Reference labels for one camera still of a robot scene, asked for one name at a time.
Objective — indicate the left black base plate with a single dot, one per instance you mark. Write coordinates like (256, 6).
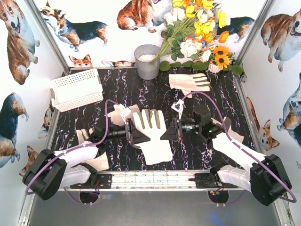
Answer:
(101, 181)

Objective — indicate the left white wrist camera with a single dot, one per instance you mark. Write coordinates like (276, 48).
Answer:
(124, 112)

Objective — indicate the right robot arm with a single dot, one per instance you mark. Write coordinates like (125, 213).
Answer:
(264, 176)

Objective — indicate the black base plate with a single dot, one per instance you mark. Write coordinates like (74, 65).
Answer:
(101, 181)
(208, 180)

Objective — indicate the aluminium front rail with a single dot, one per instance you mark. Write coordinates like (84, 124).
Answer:
(139, 179)

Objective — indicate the grey metal bucket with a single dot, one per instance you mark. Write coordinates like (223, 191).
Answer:
(146, 62)

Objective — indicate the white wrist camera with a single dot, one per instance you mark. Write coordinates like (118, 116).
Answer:
(124, 112)
(178, 107)

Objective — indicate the white grey glove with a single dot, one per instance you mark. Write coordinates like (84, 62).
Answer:
(156, 151)
(234, 135)
(152, 124)

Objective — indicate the white perforated storage basket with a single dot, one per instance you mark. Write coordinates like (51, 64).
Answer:
(76, 90)

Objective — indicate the small sunflower pot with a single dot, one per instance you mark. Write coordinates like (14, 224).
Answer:
(221, 59)

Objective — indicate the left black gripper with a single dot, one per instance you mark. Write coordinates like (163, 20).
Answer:
(128, 131)

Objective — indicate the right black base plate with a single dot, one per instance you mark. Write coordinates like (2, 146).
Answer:
(208, 180)

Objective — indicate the green moss stone right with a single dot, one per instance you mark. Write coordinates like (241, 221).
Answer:
(237, 70)

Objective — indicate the artificial flower bouquet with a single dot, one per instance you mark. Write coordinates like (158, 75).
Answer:
(190, 27)

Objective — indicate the green moss stone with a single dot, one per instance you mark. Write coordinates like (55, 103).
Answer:
(237, 70)
(164, 66)

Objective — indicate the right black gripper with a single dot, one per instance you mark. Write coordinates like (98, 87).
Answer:
(176, 129)

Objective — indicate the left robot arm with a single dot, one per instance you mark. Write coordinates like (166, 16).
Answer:
(52, 171)

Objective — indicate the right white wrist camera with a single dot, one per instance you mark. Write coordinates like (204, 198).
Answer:
(178, 107)

